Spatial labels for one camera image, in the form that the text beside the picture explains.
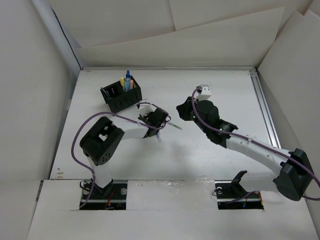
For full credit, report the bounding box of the orange capped glue stick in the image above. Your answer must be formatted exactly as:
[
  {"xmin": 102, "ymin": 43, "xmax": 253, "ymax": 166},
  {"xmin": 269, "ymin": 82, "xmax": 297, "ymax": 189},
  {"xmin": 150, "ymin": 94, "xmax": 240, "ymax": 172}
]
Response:
[{"xmin": 129, "ymin": 80, "xmax": 134, "ymax": 90}]

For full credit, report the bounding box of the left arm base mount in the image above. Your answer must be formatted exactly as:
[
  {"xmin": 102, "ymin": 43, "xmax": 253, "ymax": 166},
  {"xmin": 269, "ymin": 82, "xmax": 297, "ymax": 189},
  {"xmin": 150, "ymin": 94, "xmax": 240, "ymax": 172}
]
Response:
[{"xmin": 79, "ymin": 180, "xmax": 128, "ymax": 211}]

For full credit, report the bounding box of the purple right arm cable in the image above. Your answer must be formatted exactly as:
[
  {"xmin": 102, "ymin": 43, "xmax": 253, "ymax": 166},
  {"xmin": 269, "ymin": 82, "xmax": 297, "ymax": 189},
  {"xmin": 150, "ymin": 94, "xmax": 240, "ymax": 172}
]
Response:
[{"xmin": 191, "ymin": 85, "xmax": 320, "ymax": 204}]

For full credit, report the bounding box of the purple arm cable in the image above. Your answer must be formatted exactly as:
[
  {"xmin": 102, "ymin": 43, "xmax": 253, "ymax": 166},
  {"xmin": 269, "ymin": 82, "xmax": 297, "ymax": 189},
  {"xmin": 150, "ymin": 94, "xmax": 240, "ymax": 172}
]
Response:
[
  {"xmin": 191, "ymin": 85, "xmax": 320, "ymax": 204},
  {"xmin": 70, "ymin": 99, "xmax": 172, "ymax": 208}
]

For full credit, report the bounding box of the clear blue spray bottle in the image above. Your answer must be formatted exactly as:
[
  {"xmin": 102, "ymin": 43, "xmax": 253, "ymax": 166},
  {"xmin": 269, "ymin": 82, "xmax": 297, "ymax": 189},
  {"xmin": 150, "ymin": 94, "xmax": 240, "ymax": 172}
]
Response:
[{"xmin": 124, "ymin": 69, "xmax": 132, "ymax": 92}]

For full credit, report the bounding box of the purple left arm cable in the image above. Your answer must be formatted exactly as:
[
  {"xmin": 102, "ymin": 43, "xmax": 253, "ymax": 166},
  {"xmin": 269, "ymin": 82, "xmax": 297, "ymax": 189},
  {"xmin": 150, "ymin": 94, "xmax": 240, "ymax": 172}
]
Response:
[{"xmin": 70, "ymin": 99, "xmax": 172, "ymax": 208}]

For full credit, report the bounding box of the black slotted organizer box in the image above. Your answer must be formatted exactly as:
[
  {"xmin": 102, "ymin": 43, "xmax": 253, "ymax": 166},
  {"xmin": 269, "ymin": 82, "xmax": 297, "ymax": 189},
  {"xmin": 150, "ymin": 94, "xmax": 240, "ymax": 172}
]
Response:
[{"xmin": 100, "ymin": 75, "xmax": 142, "ymax": 113}]

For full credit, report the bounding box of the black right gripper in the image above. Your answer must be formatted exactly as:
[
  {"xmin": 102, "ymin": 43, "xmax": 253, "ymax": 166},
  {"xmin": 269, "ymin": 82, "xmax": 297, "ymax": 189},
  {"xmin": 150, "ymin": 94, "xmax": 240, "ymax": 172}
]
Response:
[{"xmin": 176, "ymin": 96, "xmax": 209, "ymax": 134}]

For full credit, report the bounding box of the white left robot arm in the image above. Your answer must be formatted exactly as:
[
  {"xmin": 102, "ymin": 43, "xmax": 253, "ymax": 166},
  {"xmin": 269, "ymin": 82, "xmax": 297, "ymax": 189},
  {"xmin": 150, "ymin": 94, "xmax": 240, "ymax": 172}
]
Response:
[{"xmin": 79, "ymin": 104, "xmax": 171, "ymax": 199}]

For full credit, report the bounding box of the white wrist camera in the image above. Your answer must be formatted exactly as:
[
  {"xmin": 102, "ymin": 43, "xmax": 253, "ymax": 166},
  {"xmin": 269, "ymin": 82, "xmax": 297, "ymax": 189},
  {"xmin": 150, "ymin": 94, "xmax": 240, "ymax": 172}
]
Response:
[
  {"xmin": 196, "ymin": 84, "xmax": 212, "ymax": 101},
  {"xmin": 137, "ymin": 101, "xmax": 153, "ymax": 116}
]

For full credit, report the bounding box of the yellow highlighter marker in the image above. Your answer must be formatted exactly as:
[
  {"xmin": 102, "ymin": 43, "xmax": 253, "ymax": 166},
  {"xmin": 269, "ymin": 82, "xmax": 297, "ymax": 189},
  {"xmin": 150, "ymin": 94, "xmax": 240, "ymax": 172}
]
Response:
[{"xmin": 120, "ymin": 77, "xmax": 125, "ymax": 89}]

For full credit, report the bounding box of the aluminium rail back edge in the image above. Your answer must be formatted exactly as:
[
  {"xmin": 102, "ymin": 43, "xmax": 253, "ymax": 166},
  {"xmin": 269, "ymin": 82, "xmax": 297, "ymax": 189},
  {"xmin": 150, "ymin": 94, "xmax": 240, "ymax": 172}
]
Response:
[{"xmin": 83, "ymin": 66, "xmax": 255, "ymax": 71}]

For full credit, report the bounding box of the dark blue clip pen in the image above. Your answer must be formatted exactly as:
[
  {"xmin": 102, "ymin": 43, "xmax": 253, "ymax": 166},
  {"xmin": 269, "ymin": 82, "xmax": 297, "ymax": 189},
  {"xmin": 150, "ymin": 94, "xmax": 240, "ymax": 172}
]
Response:
[{"xmin": 100, "ymin": 87, "xmax": 110, "ymax": 99}]

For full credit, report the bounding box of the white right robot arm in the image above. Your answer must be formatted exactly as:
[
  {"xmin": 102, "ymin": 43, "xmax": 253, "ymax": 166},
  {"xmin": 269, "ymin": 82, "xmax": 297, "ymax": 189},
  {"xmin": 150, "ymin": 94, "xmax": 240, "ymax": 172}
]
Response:
[{"xmin": 176, "ymin": 96, "xmax": 315, "ymax": 203}]

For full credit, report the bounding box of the aluminium rail right side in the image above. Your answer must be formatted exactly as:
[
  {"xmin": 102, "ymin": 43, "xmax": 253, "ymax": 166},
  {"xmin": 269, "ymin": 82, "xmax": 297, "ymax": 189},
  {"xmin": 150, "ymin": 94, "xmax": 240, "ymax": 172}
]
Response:
[{"xmin": 249, "ymin": 68, "xmax": 281, "ymax": 148}]

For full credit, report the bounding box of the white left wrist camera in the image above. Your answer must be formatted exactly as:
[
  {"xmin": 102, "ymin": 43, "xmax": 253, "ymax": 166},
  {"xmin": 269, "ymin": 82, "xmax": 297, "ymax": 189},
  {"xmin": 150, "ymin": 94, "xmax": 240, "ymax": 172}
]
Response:
[{"xmin": 137, "ymin": 101, "xmax": 153, "ymax": 116}]

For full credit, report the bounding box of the green thin pen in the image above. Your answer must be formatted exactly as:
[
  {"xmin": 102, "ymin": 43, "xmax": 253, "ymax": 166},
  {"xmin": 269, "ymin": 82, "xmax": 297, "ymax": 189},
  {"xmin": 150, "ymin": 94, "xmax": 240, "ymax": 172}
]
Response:
[{"xmin": 167, "ymin": 121, "xmax": 183, "ymax": 130}]

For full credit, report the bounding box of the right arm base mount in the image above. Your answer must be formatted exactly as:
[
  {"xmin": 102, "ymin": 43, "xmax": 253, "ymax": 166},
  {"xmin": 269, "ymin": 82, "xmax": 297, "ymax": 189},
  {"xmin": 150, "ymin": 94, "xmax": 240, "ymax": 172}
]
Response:
[{"xmin": 211, "ymin": 170, "xmax": 264, "ymax": 210}]

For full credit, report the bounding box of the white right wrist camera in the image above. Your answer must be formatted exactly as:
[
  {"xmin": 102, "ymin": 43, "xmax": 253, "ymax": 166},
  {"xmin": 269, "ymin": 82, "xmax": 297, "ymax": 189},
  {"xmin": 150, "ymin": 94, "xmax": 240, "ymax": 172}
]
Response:
[{"xmin": 196, "ymin": 84, "xmax": 212, "ymax": 101}]

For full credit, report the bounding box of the blue clear gel pen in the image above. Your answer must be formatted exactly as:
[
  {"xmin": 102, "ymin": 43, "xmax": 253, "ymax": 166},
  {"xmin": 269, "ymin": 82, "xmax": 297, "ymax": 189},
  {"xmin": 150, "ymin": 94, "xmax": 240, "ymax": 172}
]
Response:
[{"xmin": 156, "ymin": 134, "xmax": 163, "ymax": 144}]

